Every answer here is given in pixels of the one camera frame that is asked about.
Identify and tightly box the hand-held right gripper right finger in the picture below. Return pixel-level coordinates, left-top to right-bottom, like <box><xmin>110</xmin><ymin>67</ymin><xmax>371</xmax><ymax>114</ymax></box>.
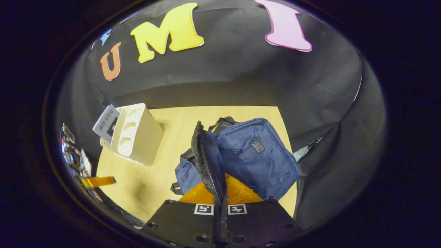
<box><xmin>226</xmin><ymin>174</ymin><xmax>304</xmax><ymax>248</ymax></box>

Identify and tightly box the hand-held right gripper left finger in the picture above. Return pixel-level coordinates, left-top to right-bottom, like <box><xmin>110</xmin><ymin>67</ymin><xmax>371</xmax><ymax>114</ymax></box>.
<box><xmin>141</xmin><ymin>179</ymin><xmax>221</xmax><ymax>248</ymax></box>

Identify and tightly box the grey cover book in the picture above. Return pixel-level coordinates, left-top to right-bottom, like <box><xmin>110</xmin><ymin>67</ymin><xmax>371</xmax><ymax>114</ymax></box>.
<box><xmin>92</xmin><ymin>104</ymin><xmax>120</xmax><ymax>143</ymax></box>

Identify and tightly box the white plastic bookshelf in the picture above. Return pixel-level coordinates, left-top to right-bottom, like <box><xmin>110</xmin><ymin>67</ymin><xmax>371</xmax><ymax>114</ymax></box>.
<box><xmin>100</xmin><ymin>103</ymin><xmax>164</xmax><ymax>167</ymax></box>

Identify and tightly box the blue schoolbag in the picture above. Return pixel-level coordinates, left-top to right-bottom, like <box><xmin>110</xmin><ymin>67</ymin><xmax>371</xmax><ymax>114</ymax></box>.
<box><xmin>171</xmin><ymin>116</ymin><xmax>300</xmax><ymax>248</ymax></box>

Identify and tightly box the black backdrop cloth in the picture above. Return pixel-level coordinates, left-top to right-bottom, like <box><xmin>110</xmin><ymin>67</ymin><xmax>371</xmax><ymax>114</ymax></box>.
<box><xmin>55</xmin><ymin>0</ymin><xmax>386</xmax><ymax>228</ymax></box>

